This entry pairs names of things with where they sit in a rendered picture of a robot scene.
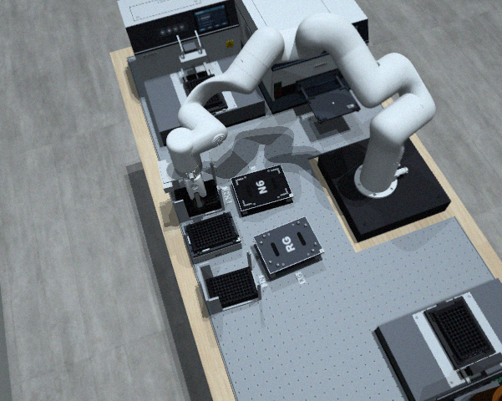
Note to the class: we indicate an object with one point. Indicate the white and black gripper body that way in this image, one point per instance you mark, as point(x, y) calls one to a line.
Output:
point(196, 185)

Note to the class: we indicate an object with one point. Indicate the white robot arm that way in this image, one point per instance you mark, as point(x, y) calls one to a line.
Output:
point(371, 81)

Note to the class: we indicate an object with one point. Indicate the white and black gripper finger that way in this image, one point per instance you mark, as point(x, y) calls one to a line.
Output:
point(199, 204)

